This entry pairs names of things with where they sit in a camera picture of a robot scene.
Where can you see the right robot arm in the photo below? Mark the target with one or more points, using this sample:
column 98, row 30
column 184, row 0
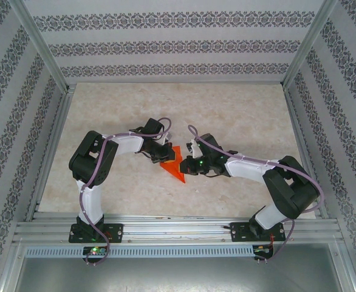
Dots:
column 245, row 168

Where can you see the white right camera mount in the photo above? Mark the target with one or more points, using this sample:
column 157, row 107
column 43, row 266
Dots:
column 193, row 146

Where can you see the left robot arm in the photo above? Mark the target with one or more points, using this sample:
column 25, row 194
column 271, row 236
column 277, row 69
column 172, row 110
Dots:
column 129, row 144

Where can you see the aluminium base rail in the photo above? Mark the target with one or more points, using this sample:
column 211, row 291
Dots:
column 178, row 228

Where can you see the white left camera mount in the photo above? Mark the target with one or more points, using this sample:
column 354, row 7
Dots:
column 162, row 140

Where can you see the grey metal sheet tray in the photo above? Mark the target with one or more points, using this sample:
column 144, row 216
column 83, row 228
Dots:
column 178, row 276

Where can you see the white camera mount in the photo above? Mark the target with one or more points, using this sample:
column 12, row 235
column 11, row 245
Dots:
column 193, row 146
column 162, row 140

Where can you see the aluminium side rail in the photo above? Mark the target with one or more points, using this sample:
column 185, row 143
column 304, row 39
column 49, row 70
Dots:
column 48, row 158
column 298, row 121

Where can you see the circuit board with lights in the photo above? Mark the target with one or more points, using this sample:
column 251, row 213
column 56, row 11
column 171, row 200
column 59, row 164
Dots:
column 263, row 250
column 94, row 251

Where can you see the aluminium frame post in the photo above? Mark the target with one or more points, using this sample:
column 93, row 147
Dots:
column 308, row 45
column 39, row 45

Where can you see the orange paper sheet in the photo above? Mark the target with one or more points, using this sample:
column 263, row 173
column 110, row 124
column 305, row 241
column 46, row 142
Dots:
column 173, row 168

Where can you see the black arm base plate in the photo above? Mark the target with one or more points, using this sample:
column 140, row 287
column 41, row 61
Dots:
column 115, row 232
column 238, row 232

